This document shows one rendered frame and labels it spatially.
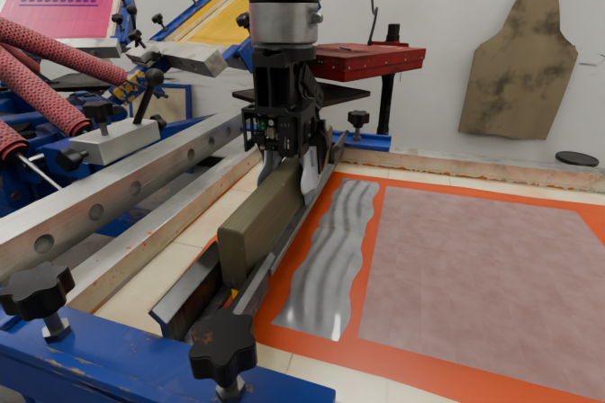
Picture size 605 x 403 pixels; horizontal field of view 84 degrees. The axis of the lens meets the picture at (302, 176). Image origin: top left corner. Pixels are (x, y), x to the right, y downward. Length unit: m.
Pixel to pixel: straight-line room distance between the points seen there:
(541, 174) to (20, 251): 0.78
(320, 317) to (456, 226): 0.27
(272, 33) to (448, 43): 2.09
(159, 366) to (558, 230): 0.54
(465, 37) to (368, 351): 2.21
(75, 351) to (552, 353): 0.42
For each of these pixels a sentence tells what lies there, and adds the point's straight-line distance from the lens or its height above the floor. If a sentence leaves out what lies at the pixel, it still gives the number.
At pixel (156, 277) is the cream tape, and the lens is 0.46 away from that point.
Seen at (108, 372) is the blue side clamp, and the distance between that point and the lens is 0.31.
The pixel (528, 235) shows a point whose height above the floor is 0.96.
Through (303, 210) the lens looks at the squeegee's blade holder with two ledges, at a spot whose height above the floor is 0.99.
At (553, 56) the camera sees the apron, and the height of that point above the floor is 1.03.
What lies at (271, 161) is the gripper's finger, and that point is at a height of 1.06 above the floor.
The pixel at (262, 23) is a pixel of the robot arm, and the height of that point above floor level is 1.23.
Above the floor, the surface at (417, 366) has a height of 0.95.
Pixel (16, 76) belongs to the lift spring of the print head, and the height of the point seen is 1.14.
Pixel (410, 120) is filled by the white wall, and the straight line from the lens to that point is 2.49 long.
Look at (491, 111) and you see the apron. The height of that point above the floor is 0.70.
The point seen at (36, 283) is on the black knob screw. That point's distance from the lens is 0.33.
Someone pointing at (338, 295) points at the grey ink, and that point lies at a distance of 0.40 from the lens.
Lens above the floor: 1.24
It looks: 26 degrees down
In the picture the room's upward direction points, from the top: straight up
